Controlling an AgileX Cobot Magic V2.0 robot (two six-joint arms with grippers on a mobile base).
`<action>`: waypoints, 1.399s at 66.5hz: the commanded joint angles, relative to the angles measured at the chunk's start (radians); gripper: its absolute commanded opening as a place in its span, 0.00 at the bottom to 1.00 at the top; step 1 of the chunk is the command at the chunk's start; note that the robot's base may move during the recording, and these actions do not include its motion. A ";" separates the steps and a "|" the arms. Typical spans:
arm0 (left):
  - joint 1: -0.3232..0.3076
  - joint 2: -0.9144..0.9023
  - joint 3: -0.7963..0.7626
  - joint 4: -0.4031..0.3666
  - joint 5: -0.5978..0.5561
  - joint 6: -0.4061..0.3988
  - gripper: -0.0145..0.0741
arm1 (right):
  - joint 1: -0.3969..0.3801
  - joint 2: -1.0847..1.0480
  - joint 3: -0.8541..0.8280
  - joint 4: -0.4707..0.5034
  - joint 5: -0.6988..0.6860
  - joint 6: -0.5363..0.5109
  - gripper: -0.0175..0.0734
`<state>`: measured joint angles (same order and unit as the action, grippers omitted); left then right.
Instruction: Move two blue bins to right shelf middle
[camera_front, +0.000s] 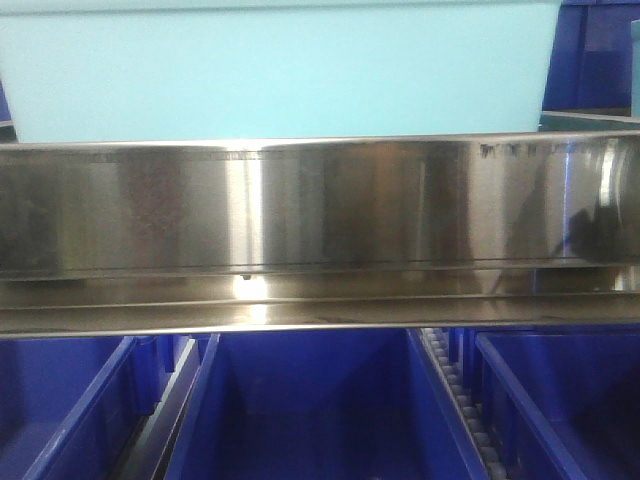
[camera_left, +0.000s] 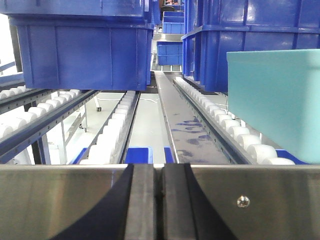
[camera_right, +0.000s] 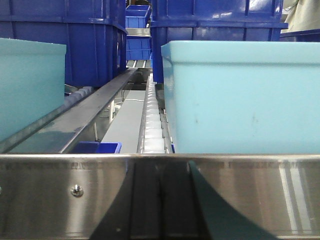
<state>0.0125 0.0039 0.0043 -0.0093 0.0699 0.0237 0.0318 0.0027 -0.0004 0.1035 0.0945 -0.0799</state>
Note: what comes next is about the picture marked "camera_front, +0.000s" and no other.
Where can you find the dark blue bin lower left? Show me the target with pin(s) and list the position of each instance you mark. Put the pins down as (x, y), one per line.
(70, 407)

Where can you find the light blue plastic bin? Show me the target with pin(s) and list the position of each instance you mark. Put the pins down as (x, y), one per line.
(161, 70)

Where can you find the dark blue bin lower centre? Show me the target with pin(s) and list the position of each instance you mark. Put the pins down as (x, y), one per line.
(326, 404)

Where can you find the stainless steel shelf front rail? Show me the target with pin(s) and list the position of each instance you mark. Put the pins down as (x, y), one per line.
(205, 236)

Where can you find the dark blue bin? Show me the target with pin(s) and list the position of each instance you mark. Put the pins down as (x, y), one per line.
(326, 404)
(70, 407)
(562, 406)
(591, 61)

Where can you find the dark blue bin lower right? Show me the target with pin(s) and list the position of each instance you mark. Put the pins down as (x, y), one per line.
(562, 406)

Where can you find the dark blue bin upper right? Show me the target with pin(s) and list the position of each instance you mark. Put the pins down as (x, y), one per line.
(591, 61)

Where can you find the white roller track strip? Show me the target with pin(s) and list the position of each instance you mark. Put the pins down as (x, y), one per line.
(436, 345)

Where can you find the steel lane divider rail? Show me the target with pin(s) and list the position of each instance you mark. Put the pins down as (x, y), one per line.
(154, 442)

